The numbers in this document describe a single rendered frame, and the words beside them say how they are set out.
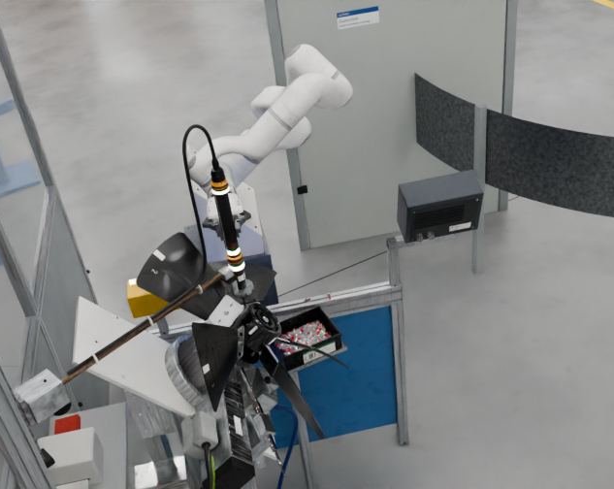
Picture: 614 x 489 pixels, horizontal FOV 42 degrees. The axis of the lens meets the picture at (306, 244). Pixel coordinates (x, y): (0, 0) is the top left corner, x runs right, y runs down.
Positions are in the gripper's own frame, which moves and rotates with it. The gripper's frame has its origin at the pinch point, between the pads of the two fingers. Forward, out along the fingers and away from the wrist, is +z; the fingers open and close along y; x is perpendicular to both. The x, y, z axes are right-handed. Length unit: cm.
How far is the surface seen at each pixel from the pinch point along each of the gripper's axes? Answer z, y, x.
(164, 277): 2.3, 19.6, -9.4
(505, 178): -121, -130, -84
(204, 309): 7.3, 10.9, -18.9
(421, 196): -32, -63, -23
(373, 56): -179, -84, -39
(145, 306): -31, 32, -44
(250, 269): -21.6, -4.1, -30.7
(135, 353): 12.3, 31.5, -25.2
